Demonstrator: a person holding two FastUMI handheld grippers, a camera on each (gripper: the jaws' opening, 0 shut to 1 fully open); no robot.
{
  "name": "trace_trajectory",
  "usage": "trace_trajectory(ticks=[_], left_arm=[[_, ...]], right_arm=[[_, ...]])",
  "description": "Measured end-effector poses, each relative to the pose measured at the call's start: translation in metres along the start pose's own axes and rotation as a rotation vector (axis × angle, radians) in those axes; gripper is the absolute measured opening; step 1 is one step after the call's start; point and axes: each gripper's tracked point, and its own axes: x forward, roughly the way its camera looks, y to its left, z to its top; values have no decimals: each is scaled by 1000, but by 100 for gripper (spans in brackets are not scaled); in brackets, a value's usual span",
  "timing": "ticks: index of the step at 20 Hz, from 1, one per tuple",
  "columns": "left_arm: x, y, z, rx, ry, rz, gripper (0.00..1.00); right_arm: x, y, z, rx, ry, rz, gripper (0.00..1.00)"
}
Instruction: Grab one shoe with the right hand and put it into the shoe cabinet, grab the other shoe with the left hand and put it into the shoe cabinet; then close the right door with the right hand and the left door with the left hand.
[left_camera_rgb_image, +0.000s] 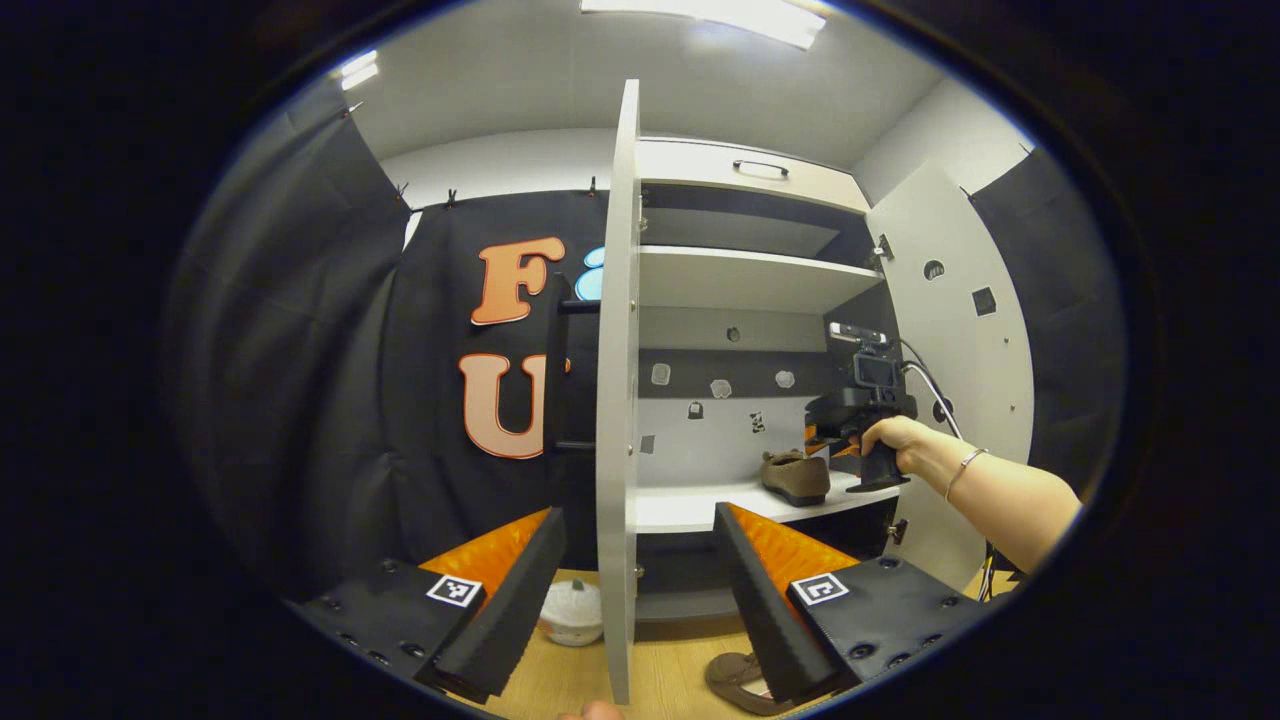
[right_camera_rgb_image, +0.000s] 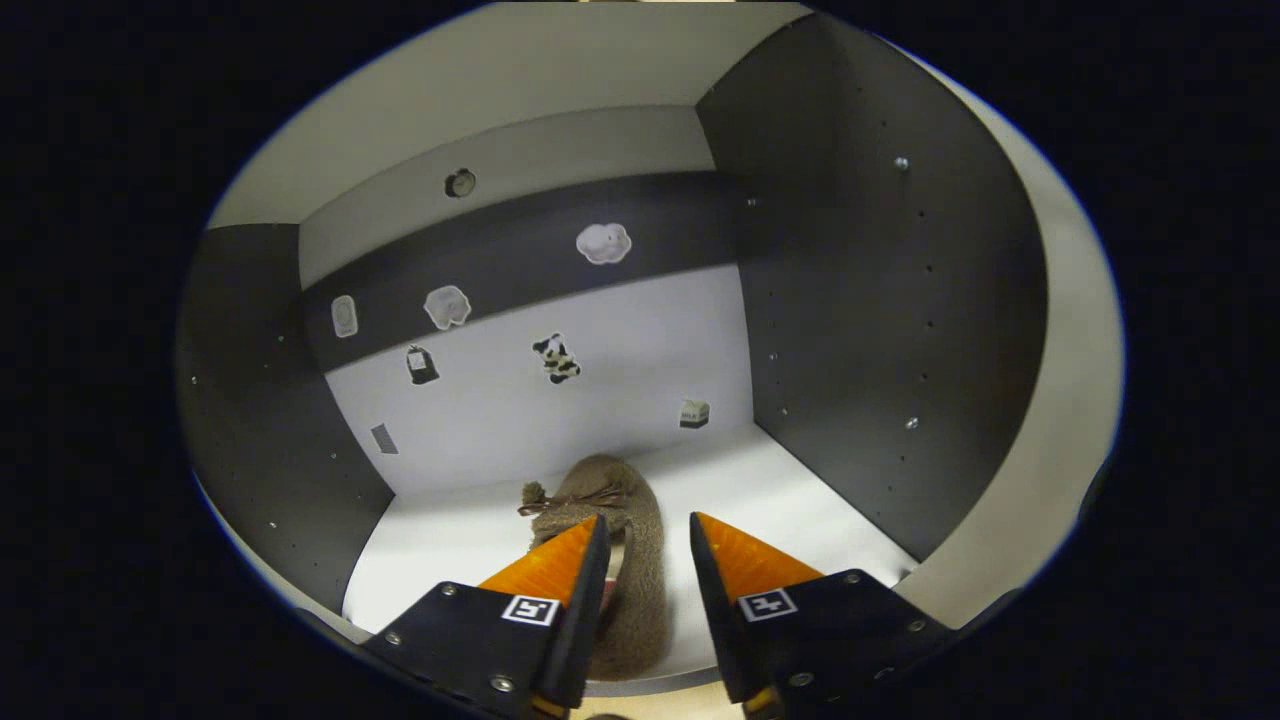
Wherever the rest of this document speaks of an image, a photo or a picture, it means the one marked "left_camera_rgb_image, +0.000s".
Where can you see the metal door hinge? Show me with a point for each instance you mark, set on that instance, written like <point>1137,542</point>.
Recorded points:
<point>884,248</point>

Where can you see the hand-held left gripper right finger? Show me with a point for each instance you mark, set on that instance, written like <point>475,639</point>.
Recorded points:
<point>760,610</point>

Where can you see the brown fuzzy shoe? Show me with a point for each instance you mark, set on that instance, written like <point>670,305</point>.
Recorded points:
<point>735,675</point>
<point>795,478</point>

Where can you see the cream cabinet drawer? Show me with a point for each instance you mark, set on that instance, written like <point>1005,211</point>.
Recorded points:
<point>690,168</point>

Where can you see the white shoe cabinet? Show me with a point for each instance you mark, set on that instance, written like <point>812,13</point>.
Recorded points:
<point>720,450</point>

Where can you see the large ceiling light panel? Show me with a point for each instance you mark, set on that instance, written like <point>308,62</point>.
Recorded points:
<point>720,12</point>

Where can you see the white cabinet shelf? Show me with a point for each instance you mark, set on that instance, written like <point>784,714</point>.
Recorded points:
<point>740,280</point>

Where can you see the small ceiling light panel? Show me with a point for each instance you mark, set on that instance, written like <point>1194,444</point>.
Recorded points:
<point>358,70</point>

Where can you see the white cabinet door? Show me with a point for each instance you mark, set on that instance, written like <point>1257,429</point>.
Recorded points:
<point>960,350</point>
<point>618,400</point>

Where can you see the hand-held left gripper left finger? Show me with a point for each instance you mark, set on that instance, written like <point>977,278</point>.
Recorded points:
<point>510,610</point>

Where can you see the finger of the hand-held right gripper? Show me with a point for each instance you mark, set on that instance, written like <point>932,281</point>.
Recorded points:
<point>818,440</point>

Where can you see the white round container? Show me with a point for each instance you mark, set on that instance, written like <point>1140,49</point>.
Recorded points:
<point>572,612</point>

